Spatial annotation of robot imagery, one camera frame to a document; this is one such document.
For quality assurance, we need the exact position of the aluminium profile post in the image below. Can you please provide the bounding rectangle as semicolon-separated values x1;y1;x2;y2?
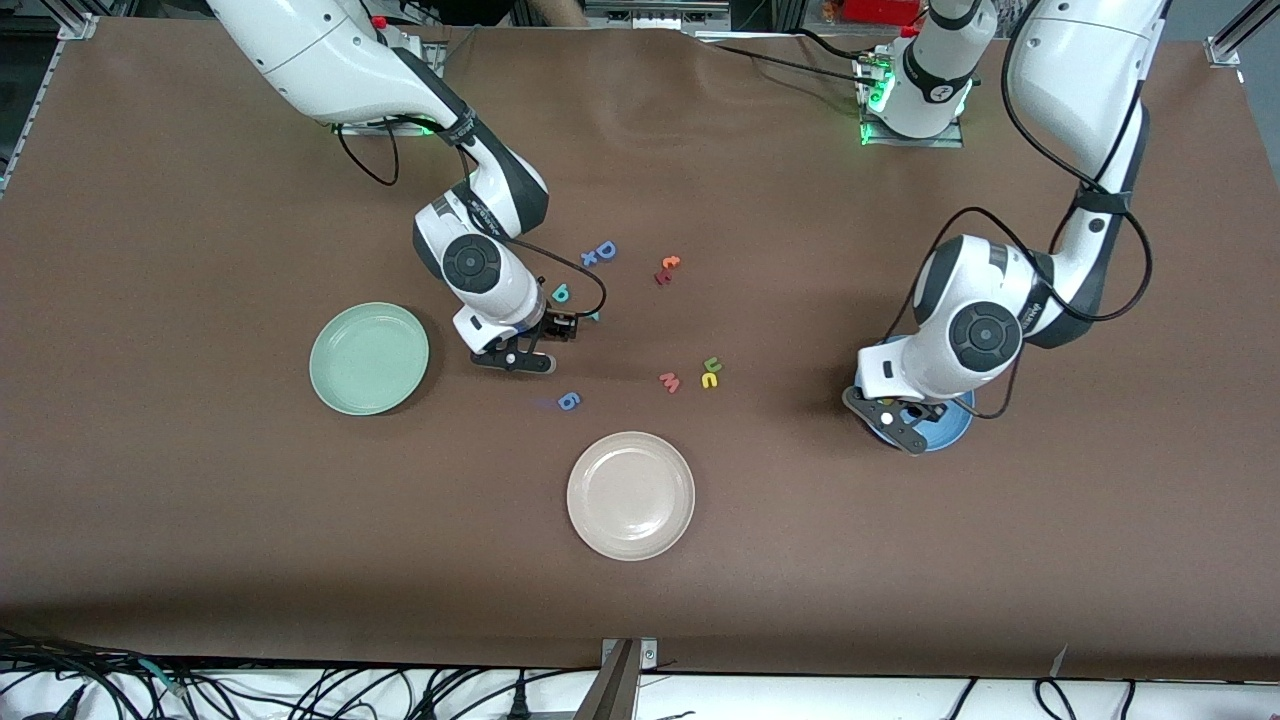
574;640;641;720

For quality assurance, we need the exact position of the black looped cable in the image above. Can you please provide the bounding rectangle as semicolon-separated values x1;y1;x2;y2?
1033;678;1079;720

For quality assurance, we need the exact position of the black base power cable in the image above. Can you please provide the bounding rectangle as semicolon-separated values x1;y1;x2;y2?
690;28;873;83

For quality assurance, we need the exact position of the blue plate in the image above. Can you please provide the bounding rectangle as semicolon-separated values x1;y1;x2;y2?
860;335;976;453

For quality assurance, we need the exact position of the pale green plate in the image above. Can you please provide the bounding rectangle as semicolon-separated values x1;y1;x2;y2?
309;302;431;417

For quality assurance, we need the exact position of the green tipped cable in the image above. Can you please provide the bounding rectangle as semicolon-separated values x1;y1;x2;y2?
138;658;189;698

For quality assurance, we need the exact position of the tangled black cable bundle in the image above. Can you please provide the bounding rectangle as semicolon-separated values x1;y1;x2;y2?
0;628;601;720

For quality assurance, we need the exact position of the small metal table bracket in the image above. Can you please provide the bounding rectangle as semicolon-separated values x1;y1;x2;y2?
600;637;659;673

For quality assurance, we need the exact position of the aluminium table frame rail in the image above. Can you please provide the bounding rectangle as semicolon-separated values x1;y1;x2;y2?
1205;0;1280;69
0;0;101;201

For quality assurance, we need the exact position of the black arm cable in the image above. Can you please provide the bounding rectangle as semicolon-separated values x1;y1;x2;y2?
335;120;608;323
905;0;1153;421

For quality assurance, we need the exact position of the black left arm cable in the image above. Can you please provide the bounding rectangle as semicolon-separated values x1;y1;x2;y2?
905;0;1153;421

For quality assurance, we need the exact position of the red box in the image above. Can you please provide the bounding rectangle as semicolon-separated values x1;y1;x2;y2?
843;0;923;27

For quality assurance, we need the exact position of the bare person forearm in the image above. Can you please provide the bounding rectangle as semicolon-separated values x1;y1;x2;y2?
528;0;593;29

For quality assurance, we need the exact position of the beige plate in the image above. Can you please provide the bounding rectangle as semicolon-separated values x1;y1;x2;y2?
566;431;697;562

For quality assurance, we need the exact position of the silver metal rack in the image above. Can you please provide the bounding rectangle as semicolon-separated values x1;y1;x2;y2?
585;0;736;33

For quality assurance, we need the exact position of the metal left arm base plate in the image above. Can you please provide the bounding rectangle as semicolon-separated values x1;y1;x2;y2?
858;50;966;149

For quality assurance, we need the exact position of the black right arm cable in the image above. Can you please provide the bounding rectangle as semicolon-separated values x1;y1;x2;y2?
335;120;608;323

